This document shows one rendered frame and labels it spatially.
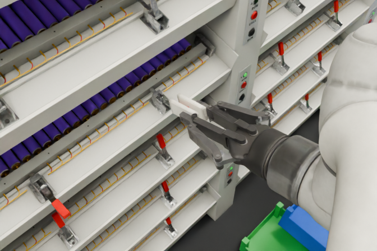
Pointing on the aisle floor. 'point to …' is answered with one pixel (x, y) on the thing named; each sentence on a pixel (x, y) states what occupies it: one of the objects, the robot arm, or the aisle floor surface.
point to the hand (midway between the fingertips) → (188, 110)
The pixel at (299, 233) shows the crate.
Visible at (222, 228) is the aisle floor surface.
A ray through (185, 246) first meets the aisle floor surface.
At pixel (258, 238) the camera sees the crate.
